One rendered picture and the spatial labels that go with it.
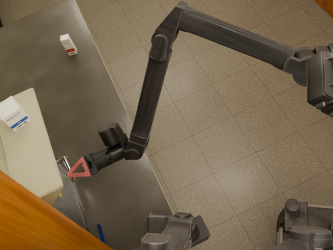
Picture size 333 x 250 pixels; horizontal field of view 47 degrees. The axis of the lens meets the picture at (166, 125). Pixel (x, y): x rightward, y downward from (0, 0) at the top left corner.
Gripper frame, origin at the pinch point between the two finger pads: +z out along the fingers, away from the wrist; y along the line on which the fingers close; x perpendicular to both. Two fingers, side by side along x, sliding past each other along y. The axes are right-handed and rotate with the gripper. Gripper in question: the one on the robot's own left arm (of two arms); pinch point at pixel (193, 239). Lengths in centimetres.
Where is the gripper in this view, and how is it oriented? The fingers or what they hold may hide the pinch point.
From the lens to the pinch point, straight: 122.1
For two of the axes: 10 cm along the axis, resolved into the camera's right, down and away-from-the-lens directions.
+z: 1.7, 4.7, 8.6
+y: -9.0, 4.4, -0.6
